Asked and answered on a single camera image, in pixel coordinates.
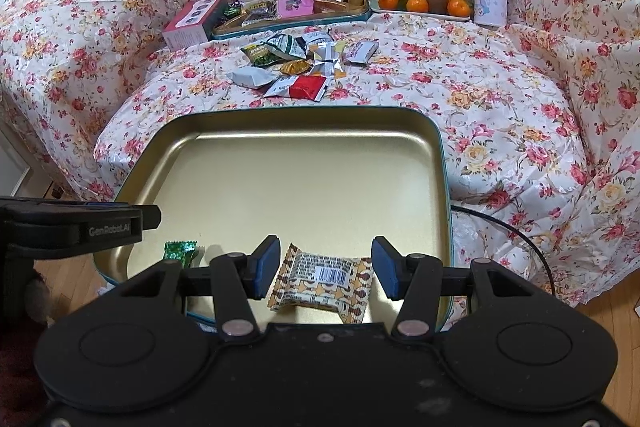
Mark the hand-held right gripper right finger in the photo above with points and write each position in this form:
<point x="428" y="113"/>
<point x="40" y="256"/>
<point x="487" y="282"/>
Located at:
<point x="387" y="272"/>

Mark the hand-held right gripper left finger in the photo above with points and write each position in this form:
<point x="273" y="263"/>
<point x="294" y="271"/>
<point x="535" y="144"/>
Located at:
<point x="265" y="268"/>

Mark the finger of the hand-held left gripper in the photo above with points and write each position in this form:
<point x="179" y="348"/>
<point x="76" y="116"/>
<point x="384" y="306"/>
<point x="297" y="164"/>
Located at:
<point x="151" y="217"/>

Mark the brown patterned snack packet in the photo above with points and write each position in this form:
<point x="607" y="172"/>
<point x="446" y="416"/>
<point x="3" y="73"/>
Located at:
<point x="320" y="279"/>

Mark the gold tin tray teal rim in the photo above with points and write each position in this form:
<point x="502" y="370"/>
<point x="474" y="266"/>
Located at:
<point x="300" y="187"/>

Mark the white foil snack packet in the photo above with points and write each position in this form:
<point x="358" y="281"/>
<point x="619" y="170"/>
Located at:
<point x="252" y="77"/>

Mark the yellow silver snack packet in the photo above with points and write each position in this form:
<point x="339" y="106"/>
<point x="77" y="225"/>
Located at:
<point x="327" y="68"/>

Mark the white green snack packet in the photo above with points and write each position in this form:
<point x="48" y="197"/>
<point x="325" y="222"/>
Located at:
<point x="285" y="46"/>

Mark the white grey snack packet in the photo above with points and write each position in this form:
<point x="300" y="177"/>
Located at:
<point x="317" y="38"/>

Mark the teal tin tray with snacks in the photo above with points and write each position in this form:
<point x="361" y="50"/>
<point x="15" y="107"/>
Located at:
<point x="320" y="19"/>

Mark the green candy wrapper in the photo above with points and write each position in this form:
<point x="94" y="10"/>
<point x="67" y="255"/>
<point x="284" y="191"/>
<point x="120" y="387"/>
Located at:
<point x="180" y="252"/>

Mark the dark red cloth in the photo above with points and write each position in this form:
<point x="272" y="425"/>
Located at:
<point x="17" y="382"/>

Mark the white red print snack packet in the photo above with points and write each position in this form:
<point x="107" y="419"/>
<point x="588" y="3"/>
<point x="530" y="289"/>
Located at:
<point x="279" y="88"/>

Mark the floral covered sofa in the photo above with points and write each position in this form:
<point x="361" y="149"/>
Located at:
<point x="500" y="107"/>

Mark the red white box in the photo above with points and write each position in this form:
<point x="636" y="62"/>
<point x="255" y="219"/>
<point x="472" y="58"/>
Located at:
<point x="192" y="19"/>

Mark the gold wrapped candy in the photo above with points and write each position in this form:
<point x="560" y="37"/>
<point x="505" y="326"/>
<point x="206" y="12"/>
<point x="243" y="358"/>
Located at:
<point x="295" y="67"/>

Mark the brown white snack packet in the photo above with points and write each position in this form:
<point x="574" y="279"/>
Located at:
<point x="361" y="52"/>

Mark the white yellow snack packet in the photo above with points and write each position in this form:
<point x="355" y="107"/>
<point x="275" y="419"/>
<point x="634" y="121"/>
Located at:
<point x="326" y="51"/>

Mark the heap of assorted snack packets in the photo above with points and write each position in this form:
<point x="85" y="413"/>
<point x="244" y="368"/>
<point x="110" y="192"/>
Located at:
<point x="260" y="9"/>

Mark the pink snack packet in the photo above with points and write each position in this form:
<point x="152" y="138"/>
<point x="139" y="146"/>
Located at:
<point x="294" y="4"/>

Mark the white fruit plate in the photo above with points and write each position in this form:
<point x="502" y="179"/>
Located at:
<point x="425" y="17"/>

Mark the pile of mandarin oranges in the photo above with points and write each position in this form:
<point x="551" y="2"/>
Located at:
<point x="417" y="4"/>

